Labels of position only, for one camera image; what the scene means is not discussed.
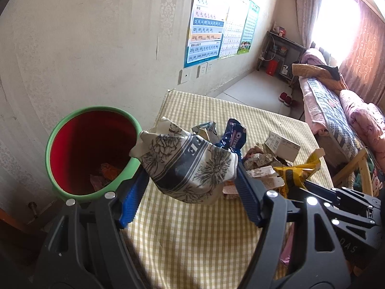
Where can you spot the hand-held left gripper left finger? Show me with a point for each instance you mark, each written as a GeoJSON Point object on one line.
{"type": "Point", "coordinates": [133, 202]}

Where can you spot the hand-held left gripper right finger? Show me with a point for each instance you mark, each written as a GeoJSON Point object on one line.
{"type": "Point", "coordinates": [248, 195]}

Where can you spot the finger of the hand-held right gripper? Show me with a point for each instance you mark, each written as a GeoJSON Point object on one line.
{"type": "Point", "coordinates": [346, 221]}
{"type": "Point", "coordinates": [293, 183]}

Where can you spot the yellow snack wrapper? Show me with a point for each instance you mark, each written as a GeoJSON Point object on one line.
{"type": "Point", "coordinates": [303, 168]}

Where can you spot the brown paper wrapper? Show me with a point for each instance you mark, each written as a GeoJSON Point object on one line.
{"type": "Point", "coordinates": [267, 182]}

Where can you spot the white floral printed bag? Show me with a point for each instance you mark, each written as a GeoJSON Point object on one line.
{"type": "Point", "coordinates": [186, 168]}

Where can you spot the green red trash bin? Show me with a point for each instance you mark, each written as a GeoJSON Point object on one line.
{"type": "Point", "coordinates": [78, 144]}

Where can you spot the pale snack wrapper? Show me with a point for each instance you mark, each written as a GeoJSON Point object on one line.
{"type": "Point", "coordinates": [100, 183]}

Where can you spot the small white carton box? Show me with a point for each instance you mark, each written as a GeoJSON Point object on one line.
{"type": "Point", "coordinates": [282, 147]}

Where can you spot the orange snack wrapper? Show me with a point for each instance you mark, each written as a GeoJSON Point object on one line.
{"type": "Point", "coordinates": [109, 171]}

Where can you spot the wooden chair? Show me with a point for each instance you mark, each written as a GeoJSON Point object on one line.
{"type": "Point", "coordinates": [365, 168]}

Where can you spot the blue cookie wrapper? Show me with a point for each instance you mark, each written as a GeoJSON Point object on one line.
{"type": "Point", "coordinates": [231, 137]}

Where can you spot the yellow checked tablecloth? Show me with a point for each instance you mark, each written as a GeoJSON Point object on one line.
{"type": "Point", "coordinates": [186, 240]}

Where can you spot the bed with pink sheet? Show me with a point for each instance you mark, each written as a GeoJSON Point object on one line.
{"type": "Point", "coordinates": [312, 108]}

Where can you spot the white blue snack wrapper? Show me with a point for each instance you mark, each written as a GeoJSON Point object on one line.
{"type": "Point", "coordinates": [207, 128]}

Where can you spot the blue patchwork blanket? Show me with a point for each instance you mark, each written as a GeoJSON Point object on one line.
{"type": "Point", "coordinates": [331, 111]}

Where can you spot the red slipper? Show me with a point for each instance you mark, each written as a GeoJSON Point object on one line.
{"type": "Point", "coordinates": [283, 97]}
{"type": "Point", "coordinates": [288, 101]}

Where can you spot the pink floral quilt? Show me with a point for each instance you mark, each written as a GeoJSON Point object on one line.
{"type": "Point", "coordinates": [361, 114]}

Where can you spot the small metal rod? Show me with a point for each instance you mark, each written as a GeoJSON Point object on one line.
{"type": "Point", "coordinates": [32, 209]}

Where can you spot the tan quilt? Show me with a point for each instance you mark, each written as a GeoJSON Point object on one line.
{"type": "Point", "coordinates": [312, 72]}

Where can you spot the black cloth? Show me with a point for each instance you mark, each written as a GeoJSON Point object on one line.
{"type": "Point", "coordinates": [334, 72]}

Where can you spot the pink pillow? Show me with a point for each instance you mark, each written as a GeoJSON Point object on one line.
{"type": "Point", "coordinates": [312, 57]}

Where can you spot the dark metal shelf table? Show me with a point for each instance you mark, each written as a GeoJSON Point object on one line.
{"type": "Point", "coordinates": [285, 40]}

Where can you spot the orange patterned curtain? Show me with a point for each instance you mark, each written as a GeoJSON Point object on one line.
{"type": "Point", "coordinates": [367, 51]}

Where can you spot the small red white box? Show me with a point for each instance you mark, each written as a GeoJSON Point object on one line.
{"type": "Point", "coordinates": [281, 32]}

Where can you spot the white table chart poster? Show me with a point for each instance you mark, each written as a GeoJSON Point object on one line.
{"type": "Point", "coordinates": [233, 36]}

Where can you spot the green chart poster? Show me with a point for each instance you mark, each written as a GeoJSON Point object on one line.
{"type": "Point", "coordinates": [248, 30]}

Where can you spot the blue letter chart poster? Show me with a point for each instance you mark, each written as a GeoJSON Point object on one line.
{"type": "Point", "coordinates": [204, 36]}

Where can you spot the bright window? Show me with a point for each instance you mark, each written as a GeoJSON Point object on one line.
{"type": "Point", "coordinates": [334, 21]}

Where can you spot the white lace curtain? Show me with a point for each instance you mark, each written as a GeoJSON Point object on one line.
{"type": "Point", "coordinates": [306, 6]}

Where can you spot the white wall socket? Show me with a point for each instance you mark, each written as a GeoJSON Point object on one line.
{"type": "Point", "coordinates": [208, 67]}

